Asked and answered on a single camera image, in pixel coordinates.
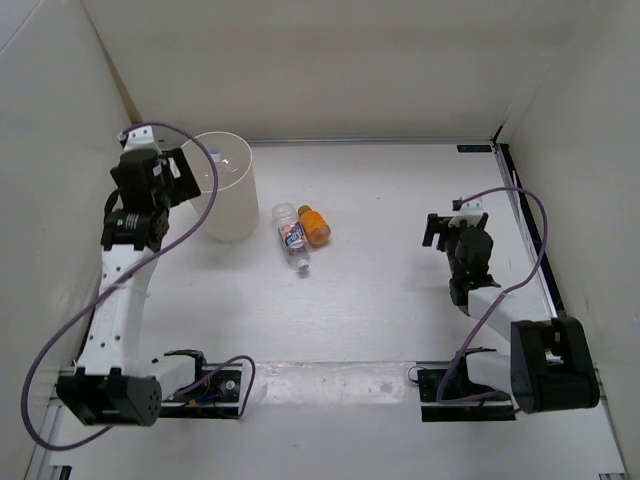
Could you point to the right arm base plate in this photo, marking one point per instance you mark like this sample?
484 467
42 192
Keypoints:
462 401

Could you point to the black frame rail right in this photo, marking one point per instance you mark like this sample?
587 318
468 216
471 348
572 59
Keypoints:
529 225

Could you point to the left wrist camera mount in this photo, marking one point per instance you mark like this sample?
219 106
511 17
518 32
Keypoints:
139 138

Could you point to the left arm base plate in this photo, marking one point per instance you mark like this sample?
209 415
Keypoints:
220 398

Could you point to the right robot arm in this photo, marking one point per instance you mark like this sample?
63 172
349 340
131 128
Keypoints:
548 366

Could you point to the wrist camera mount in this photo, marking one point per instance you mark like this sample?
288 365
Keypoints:
468 213
139 138

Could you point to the white cylindrical bin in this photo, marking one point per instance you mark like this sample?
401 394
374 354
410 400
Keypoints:
235 213

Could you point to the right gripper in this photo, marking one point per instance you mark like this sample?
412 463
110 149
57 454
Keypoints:
436 224

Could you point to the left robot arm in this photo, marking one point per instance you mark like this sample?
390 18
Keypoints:
111 385

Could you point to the clear bottle white blue label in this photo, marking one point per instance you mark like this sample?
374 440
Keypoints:
291 236

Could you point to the aluminium frame rail left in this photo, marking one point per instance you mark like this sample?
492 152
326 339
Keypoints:
46 437

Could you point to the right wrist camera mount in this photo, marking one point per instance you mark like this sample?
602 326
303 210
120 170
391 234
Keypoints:
468 213

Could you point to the orange juice bottle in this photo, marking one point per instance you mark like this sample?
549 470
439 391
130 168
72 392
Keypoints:
314 225

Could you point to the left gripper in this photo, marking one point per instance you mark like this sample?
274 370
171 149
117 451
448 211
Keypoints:
183 187

